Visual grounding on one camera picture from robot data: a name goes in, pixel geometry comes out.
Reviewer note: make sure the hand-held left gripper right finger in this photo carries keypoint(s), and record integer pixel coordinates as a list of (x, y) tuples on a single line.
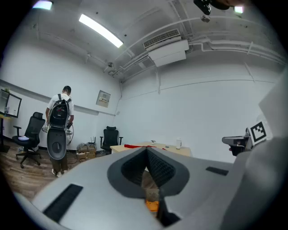
[(198, 191)]

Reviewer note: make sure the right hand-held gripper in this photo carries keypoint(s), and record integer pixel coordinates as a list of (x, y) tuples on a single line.
[(257, 132)]

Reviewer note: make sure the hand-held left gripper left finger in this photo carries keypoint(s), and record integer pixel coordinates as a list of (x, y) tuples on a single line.
[(90, 197)]

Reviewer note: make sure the red t-shirt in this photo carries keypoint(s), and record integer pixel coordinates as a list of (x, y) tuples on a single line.
[(132, 146)]

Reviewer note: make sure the cardboard box stack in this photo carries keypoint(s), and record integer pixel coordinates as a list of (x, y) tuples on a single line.
[(86, 152)]

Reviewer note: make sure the woven laundry basket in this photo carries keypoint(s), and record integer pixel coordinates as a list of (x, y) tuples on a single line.
[(152, 193)]

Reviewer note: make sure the orange cloth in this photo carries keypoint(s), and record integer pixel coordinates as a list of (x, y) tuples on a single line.
[(152, 205)]

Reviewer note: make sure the white tumbler cup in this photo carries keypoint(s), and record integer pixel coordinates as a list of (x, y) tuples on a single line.
[(178, 143)]

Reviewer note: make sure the black antenna router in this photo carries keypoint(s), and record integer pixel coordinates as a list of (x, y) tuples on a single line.
[(91, 141)]

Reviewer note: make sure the black office chair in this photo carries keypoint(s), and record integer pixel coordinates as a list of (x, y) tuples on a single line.
[(33, 128), (110, 137)]

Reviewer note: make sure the white ceiling air conditioner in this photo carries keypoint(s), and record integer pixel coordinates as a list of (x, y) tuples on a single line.
[(168, 54)]

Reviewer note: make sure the black framed whiteboard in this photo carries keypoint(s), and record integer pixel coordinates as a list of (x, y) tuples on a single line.
[(13, 105)]

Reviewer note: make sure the ceiling smoke detector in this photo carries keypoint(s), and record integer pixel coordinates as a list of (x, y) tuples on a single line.
[(205, 18)]

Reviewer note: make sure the grey wall electrical panel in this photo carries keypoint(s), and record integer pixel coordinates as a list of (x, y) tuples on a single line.
[(103, 98)]

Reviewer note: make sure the ceiling dome camera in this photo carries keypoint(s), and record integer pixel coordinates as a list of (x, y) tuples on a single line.
[(110, 64)]

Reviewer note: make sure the black head-worn camera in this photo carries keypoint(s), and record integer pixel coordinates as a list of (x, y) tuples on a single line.
[(203, 6)]

